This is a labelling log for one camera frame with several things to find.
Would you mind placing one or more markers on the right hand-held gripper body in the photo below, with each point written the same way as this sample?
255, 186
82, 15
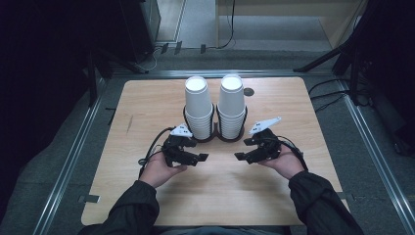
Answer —
267, 143

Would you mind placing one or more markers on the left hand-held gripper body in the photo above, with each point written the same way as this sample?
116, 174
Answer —
174, 147

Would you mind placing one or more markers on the black double cup holder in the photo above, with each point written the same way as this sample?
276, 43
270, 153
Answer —
215, 135

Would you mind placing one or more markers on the stack of white cups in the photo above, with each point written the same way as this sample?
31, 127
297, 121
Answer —
199, 104
231, 104

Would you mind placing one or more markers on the person's right hand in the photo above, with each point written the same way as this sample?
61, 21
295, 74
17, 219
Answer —
287, 163

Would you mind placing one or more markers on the person's left hand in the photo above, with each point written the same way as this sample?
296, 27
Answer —
158, 171

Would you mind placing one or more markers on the dark round table grommet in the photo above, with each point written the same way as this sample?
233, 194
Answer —
142, 161
248, 91

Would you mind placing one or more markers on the black metal stand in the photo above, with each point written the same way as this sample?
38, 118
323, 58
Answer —
94, 71

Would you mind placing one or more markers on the black tripod stand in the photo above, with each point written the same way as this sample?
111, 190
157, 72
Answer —
342, 52

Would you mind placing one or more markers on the dark cabinet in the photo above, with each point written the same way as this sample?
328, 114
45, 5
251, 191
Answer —
137, 26

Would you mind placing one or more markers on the light wooden furniture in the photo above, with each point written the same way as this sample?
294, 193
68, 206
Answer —
326, 8

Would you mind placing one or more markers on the metal floor rail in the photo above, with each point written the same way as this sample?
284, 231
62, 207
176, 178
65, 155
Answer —
375, 156
70, 163
228, 73

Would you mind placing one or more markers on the grey metal table bracket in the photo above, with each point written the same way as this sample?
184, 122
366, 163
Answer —
88, 198
346, 196

